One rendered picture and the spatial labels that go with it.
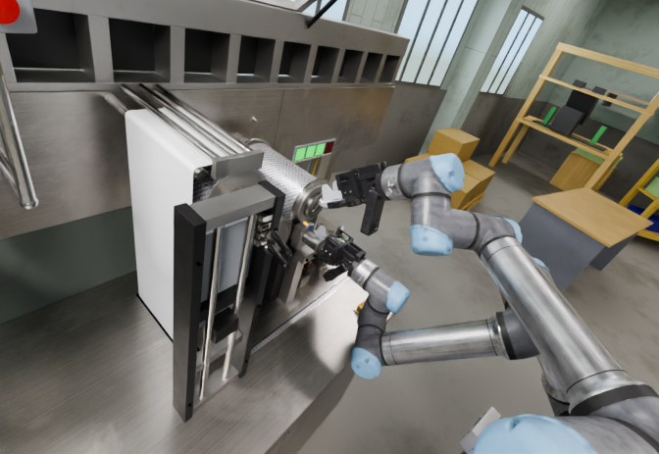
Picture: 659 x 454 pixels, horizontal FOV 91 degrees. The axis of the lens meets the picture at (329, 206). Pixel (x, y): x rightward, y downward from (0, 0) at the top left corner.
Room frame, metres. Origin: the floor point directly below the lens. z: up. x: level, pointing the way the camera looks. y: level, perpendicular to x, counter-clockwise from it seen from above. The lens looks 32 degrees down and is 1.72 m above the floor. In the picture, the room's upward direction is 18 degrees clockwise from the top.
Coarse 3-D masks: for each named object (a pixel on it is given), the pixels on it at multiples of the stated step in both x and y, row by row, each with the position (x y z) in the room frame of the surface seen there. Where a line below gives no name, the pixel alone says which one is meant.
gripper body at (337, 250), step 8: (344, 232) 0.78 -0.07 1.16; (328, 240) 0.73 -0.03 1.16; (336, 240) 0.74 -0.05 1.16; (344, 240) 0.76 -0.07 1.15; (352, 240) 0.76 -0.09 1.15; (328, 248) 0.73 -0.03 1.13; (336, 248) 0.71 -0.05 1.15; (344, 248) 0.73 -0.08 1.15; (352, 248) 0.72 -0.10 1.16; (360, 248) 0.73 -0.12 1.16; (328, 256) 0.72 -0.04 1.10; (336, 256) 0.71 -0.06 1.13; (344, 256) 0.72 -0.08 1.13; (352, 256) 0.71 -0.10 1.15; (360, 256) 0.70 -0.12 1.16; (328, 264) 0.71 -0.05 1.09; (336, 264) 0.72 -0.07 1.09; (344, 264) 0.71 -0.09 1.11; (352, 264) 0.69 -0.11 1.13; (352, 272) 0.68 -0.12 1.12
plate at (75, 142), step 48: (48, 96) 0.53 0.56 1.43; (96, 96) 0.59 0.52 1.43; (144, 96) 0.67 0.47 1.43; (192, 96) 0.77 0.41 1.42; (240, 96) 0.90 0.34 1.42; (288, 96) 1.07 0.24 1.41; (336, 96) 1.29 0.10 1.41; (384, 96) 1.62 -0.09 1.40; (0, 144) 0.46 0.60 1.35; (48, 144) 0.51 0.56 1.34; (96, 144) 0.58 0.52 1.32; (288, 144) 1.11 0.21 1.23; (336, 144) 1.38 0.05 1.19; (0, 192) 0.44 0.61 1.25; (48, 192) 0.50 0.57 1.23; (96, 192) 0.57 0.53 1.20
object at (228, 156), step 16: (160, 96) 0.63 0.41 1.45; (176, 96) 0.66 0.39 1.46; (144, 112) 0.58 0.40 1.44; (160, 112) 0.56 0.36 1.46; (176, 112) 0.58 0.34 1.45; (192, 112) 0.61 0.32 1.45; (176, 128) 0.52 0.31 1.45; (192, 128) 0.55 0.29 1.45; (208, 128) 0.59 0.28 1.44; (192, 144) 0.49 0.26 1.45; (208, 144) 0.53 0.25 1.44; (224, 144) 0.51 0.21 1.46; (240, 144) 0.54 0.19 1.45; (208, 160) 0.48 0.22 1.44; (224, 160) 0.46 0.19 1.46; (240, 160) 0.49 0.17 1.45; (256, 160) 0.52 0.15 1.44; (224, 176) 0.46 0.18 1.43
